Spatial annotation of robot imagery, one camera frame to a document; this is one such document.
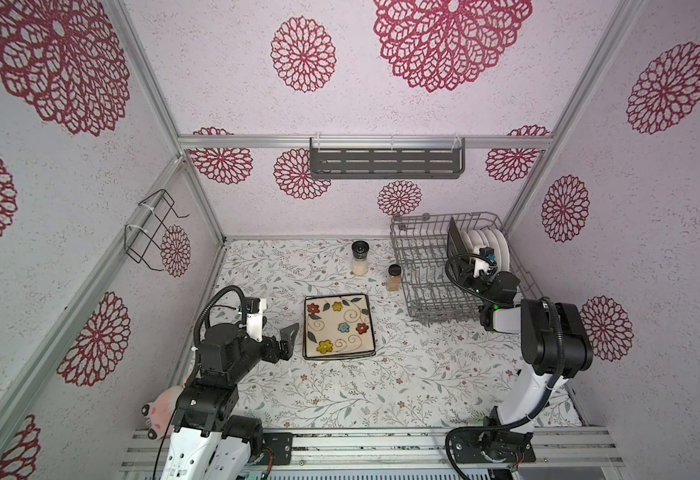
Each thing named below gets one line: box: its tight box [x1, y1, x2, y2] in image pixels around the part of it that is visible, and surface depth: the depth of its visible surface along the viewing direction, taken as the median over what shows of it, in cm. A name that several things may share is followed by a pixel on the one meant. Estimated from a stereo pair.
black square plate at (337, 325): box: [303, 293, 376, 358], surface depth 94 cm
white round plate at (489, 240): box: [481, 229, 501, 262], surface depth 99 cm
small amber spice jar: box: [388, 264, 402, 292], surface depth 102 cm
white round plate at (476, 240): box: [468, 230, 489, 250], surface depth 100 cm
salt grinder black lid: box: [351, 240, 370, 277], surface depth 105 cm
